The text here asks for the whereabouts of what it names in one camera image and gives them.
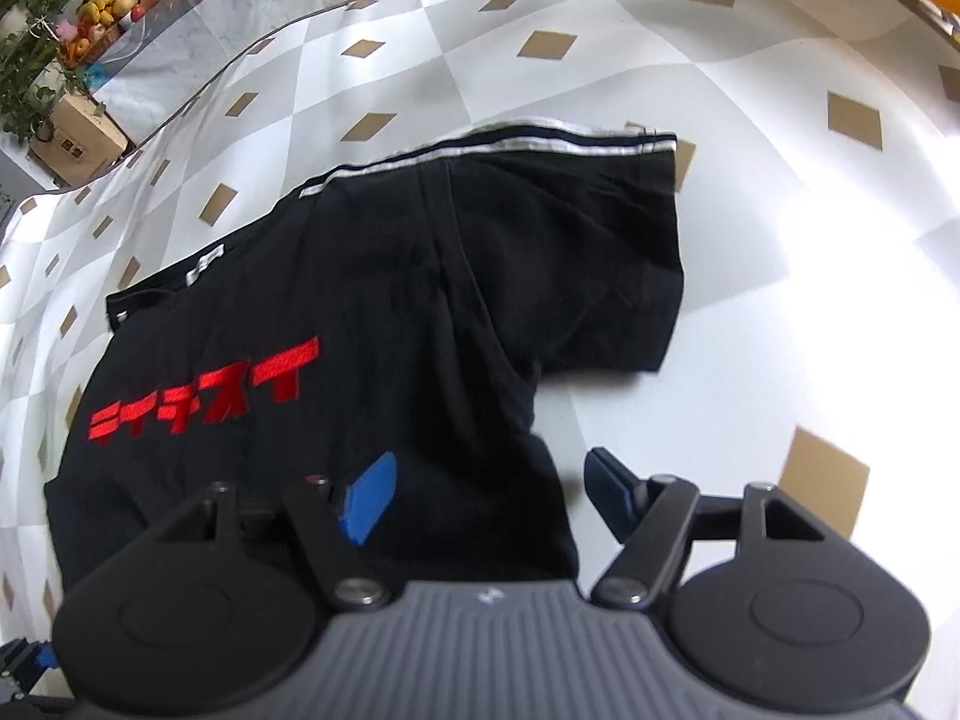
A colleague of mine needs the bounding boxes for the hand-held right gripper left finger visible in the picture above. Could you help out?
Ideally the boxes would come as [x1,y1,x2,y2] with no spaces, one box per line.
[154,451,398,610]

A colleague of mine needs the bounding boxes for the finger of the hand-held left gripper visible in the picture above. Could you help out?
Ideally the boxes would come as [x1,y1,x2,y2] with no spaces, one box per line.
[0,639,61,700]

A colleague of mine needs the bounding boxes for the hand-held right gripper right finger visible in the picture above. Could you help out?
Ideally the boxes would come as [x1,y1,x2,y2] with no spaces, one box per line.
[585,448,826,610]

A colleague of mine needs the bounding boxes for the brown cardboard box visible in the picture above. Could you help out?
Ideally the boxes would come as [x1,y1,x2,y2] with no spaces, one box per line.
[34,94,130,187]

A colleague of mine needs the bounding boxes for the black t-shirt with red print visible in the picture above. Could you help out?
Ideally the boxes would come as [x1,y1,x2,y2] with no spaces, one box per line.
[43,118,689,601]

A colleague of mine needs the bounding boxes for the bushy trailing green plant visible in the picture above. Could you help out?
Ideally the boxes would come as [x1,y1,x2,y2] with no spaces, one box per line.
[0,0,98,143]

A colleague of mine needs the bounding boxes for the low table with marbled cloth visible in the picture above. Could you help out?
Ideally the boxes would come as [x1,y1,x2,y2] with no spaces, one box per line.
[90,0,451,143]

